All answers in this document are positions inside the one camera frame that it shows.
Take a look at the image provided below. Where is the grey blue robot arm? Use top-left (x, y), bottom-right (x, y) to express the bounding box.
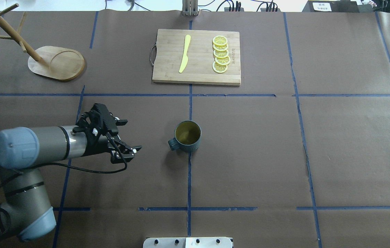
top-left (0, 125), bottom-right (142, 242)

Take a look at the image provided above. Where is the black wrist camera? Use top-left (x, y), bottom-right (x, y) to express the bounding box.
top-left (72, 103), bottom-right (128, 136)

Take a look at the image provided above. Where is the wooden cutting board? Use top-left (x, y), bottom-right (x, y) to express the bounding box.
top-left (152, 29), bottom-right (241, 86)

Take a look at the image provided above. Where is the aluminium frame post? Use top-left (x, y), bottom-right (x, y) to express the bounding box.
top-left (181, 0), bottom-right (199, 16)

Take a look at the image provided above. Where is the dark teal mug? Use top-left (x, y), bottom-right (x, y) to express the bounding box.
top-left (168, 120), bottom-right (202, 153)

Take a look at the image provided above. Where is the black control box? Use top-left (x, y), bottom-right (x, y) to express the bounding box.
top-left (302, 0), bottom-right (360, 13)

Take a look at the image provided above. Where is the lemon slice one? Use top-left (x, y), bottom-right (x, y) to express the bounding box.
top-left (212, 35), bottom-right (228, 47)

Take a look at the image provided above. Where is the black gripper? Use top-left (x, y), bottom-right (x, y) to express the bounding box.
top-left (86, 134), bottom-right (142, 164)

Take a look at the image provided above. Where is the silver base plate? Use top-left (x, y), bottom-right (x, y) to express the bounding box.
top-left (143, 237), bottom-right (234, 248)

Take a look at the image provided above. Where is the lemon slice two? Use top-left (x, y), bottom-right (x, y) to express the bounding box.
top-left (213, 44), bottom-right (228, 52)

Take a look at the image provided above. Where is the lemon slice three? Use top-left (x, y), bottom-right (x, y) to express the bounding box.
top-left (213, 49), bottom-right (229, 59)

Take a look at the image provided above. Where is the yellow plastic knife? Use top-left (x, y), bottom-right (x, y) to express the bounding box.
top-left (178, 34), bottom-right (191, 73)

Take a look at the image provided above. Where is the wooden cup storage rack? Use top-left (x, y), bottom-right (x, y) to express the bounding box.
top-left (0, 3), bottom-right (86, 82)

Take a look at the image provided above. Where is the lemon slice five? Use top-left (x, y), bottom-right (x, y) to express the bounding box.
top-left (212, 62), bottom-right (228, 74)

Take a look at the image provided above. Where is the lemon slice four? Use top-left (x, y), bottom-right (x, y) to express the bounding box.
top-left (214, 55), bottom-right (231, 66)

